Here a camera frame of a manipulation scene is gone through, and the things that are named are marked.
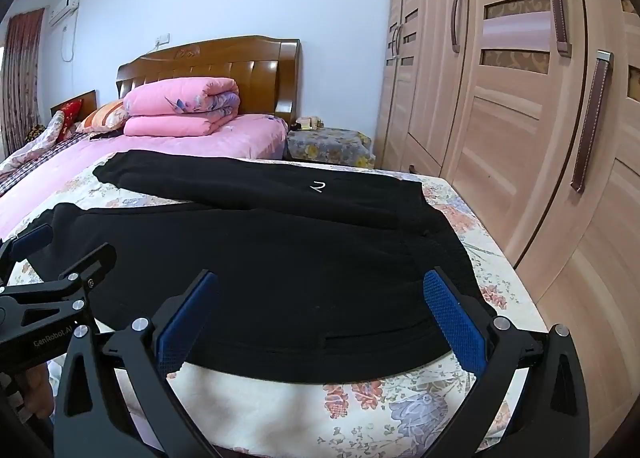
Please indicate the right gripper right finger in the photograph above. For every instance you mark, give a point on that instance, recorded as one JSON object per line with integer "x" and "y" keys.
{"x": 551, "y": 417}

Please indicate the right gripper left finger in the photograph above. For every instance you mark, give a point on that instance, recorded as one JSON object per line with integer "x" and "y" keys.
{"x": 92, "y": 418}

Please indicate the folded pink quilt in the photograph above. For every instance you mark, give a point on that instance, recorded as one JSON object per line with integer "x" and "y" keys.
{"x": 181, "y": 107}

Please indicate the pink bed sheet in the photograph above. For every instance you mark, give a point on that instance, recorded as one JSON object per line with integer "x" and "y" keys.
{"x": 251, "y": 136}

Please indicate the red brown curtain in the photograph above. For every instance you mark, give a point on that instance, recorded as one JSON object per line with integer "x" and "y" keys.
{"x": 19, "y": 79}

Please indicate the floral covered nightstand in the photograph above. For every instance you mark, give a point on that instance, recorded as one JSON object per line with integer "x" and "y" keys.
{"x": 331, "y": 146}

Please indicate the white wall socket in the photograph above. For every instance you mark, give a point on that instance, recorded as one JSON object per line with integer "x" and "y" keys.
{"x": 162, "y": 40}

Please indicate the white air conditioner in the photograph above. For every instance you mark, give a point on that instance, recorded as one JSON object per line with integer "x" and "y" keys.
{"x": 62, "y": 9}

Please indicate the orange patterned pillow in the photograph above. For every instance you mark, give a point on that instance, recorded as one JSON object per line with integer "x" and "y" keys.
{"x": 108, "y": 118}

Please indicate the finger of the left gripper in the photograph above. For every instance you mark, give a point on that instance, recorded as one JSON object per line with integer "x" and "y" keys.
{"x": 80, "y": 272}
{"x": 18, "y": 249}

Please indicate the wooden headboard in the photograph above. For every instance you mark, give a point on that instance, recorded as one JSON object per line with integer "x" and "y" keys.
{"x": 265, "y": 69}

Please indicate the pink floral duvet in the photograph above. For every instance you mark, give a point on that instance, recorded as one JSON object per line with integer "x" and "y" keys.
{"x": 35, "y": 148}

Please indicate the red pillow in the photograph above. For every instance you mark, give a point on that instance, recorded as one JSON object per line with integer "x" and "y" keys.
{"x": 70, "y": 112}

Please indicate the black pants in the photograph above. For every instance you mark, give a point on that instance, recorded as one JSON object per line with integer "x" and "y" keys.
{"x": 320, "y": 272}

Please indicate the wooden wardrobe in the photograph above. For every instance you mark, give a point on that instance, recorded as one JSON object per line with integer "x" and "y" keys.
{"x": 529, "y": 109}

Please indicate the floral cream blanket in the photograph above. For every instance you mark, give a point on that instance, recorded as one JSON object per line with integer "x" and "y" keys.
{"x": 393, "y": 417}

